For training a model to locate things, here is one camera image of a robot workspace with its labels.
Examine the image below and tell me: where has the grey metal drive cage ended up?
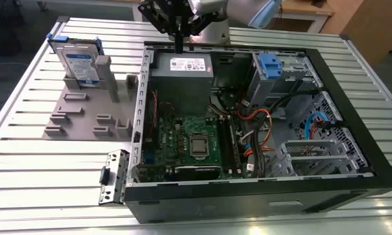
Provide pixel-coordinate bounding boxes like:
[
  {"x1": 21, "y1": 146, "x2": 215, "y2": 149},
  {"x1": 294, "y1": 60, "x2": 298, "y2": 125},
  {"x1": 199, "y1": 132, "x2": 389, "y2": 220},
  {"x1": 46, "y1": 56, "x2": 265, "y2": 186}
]
[{"x1": 246, "y1": 51, "x2": 324, "y2": 106}]

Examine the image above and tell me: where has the grey parts rack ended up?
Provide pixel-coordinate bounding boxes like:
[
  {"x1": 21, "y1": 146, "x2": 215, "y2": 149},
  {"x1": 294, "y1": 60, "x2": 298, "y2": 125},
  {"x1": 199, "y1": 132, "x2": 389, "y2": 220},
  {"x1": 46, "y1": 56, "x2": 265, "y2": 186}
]
[{"x1": 42, "y1": 55, "x2": 141, "y2": 142}]

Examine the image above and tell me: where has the wooden desk with white frame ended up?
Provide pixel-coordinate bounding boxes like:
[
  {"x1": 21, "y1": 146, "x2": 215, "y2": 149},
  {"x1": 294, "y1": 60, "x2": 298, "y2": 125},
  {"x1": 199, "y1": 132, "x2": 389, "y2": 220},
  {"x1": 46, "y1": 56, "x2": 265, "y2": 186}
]
[{"x1": 131, "y1": 0, "x2": 336, "y2": 35}]

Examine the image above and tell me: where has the hard disk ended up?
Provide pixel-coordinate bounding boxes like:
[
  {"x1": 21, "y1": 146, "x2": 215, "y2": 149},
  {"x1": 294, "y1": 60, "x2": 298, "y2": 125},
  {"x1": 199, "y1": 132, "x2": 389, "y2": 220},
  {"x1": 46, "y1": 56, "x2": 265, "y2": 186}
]
[{"x1": 46, "y1": 36, "x2": 103, "y2": 85}]

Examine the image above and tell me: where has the CPU socket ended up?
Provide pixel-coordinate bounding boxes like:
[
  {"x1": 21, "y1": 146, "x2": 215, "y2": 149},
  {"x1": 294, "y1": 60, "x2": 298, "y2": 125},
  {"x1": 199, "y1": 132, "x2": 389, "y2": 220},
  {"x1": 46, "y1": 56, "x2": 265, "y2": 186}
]
[{"x1": 187, "y1": 132, "x2": 213, "y2": 160}]

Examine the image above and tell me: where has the red orange power wire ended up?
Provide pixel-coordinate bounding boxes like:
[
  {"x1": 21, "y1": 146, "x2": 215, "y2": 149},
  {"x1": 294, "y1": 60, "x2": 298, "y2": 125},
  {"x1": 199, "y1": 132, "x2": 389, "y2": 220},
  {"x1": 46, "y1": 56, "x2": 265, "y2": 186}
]
[{"x1": 314, "y1": 117, "x2": 329, "y2": 130}]

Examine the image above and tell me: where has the silver CPU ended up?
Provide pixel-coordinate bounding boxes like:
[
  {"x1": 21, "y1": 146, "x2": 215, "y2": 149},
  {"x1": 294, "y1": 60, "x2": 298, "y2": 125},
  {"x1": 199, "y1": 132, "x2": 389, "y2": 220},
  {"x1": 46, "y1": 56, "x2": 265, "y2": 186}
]
[{"x1": 190, "y1": 138, "x2": 209, "y2": 155}]

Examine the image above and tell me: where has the thin red wire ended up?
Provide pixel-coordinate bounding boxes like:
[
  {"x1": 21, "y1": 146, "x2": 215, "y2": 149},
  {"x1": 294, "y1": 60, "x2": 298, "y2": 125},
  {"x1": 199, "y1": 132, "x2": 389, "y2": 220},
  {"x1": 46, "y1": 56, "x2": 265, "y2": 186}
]
[{"x1": 149, "y1": 90, "x2": 159, "y2": 133}]

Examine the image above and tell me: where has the straight black cable bundle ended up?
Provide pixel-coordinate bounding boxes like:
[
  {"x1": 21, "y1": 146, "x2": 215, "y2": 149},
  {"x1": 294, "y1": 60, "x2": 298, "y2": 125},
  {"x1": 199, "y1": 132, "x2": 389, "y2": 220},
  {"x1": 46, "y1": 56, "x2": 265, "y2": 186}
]
[{"x1": 249, "y1": 115, "x2": 266, "y2": 178}]

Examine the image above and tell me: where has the blue data wire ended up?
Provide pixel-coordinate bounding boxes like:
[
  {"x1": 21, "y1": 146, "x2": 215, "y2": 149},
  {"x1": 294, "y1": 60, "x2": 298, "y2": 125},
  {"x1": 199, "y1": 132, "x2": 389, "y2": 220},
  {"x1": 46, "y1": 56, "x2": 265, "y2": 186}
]
[{"x1": 305, "y1": 113, "x2": 326, "y2": 141}]

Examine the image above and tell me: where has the grey metal slot bracket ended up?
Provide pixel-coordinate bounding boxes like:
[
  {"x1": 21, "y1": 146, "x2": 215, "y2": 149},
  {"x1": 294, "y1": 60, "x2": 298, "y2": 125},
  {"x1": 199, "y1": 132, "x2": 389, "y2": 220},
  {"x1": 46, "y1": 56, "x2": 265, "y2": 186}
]
[{"x1": 97, "y1": 148, "x2": 130, "y2": 205}]

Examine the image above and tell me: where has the blue drive latch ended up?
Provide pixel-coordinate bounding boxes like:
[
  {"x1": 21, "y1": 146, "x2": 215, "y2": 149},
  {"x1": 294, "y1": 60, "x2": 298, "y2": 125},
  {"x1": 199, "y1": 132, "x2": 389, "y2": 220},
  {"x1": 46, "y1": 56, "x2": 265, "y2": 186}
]
[{"x1": 257, "y1": 53, "x2": 283, "y2": 79}]

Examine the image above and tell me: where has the green motherboard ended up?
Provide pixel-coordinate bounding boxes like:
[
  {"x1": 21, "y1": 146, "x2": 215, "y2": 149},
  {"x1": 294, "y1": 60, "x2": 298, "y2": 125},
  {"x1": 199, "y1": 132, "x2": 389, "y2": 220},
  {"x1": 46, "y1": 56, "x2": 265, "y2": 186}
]
[{"x1": 141, "y1": 115, "x2": 251, "y2": 179}]

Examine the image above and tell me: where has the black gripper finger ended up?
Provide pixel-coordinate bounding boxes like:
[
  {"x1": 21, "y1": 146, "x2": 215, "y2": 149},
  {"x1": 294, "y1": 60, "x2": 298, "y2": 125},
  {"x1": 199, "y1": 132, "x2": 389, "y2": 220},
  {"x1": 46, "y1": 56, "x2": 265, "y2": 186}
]
[
  {"x1": 137, "y1": 0, "x2": 179, "y2": 54},
  {"x1": 179, "y1": 12, "x2": 217, "y2": 54}
]

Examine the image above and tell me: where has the black graphics card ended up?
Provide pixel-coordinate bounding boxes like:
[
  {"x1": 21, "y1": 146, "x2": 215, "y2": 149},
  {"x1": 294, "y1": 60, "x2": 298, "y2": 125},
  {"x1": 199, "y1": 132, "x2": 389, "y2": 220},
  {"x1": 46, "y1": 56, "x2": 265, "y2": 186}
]
[{"x1": 167, "y1": 165, "x2": 222, "y2": 181}]

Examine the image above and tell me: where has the black office chair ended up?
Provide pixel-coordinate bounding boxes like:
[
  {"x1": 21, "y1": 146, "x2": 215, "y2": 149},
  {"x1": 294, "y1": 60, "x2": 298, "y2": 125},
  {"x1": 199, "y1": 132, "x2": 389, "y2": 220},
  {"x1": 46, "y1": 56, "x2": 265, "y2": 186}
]
[{"x1": 0, "y1": 0, "x2": 25, "y2": 57}]

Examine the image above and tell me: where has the black blue latch knob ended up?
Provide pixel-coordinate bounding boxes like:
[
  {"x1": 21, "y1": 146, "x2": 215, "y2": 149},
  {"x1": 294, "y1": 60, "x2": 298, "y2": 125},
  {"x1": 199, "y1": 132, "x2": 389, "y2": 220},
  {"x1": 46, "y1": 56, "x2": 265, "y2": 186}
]
[{"x1": 98, "y1": 166, "x2": 110, "y2": 185}]

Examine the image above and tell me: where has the orange wire bundle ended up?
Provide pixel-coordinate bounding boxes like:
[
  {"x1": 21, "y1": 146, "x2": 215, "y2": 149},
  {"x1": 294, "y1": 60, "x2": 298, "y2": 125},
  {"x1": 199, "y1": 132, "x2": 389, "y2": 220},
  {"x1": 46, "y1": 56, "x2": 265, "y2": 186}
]
[{"x1": 235, "y1": 109, "x2": 277, "y2": 157}]

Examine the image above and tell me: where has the wooden cabinet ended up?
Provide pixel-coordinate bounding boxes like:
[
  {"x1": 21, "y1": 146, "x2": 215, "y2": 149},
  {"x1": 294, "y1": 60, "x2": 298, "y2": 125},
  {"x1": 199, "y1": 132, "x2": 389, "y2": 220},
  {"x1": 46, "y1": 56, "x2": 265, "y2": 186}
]
[{"x1": 341, "y1": 0, "x2": 392, "y2": 67}]

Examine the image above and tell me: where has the grey power supply unit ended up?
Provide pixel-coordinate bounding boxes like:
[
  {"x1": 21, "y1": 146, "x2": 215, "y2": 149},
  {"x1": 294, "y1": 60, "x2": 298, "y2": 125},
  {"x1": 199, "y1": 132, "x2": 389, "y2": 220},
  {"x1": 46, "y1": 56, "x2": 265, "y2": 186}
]
[{"x1": 149, "y1": 52, "x2": 214, "y2": 117}]

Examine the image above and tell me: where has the curved thick black cable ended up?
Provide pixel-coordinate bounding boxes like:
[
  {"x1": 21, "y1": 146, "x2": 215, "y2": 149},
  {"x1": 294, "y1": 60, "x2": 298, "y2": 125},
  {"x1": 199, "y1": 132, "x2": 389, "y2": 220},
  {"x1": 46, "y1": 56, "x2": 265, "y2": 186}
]
[{"x1": 266, "y1": 89, "x2": 321, "y2": 116}]

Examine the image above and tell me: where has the black open PC case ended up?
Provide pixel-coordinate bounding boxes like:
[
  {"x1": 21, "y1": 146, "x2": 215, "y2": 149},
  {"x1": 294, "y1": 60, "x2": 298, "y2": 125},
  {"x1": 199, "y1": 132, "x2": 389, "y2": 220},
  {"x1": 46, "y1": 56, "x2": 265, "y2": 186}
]
[{"x1": 122, "y1": 40, "x2": 392, "y2": 224}]

